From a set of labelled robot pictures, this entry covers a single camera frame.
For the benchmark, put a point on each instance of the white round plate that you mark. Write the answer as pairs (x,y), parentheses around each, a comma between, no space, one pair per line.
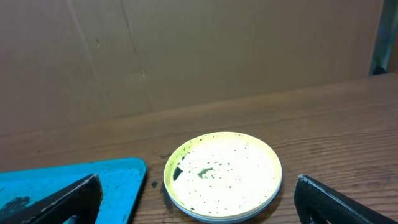
(260,215)

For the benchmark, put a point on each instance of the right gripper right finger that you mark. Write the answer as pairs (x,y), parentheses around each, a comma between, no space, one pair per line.
(317,203)

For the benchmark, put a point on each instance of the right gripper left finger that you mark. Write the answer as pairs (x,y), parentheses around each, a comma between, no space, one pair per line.
(80,201)

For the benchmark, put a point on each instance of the yellow-green round plate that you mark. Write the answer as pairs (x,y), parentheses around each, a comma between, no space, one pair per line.
(223,174)

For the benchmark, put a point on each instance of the teal plastic serving tray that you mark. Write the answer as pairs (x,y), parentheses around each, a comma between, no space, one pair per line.
(121,181)

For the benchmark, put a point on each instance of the grey metal post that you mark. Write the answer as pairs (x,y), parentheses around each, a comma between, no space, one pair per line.
(384,59)

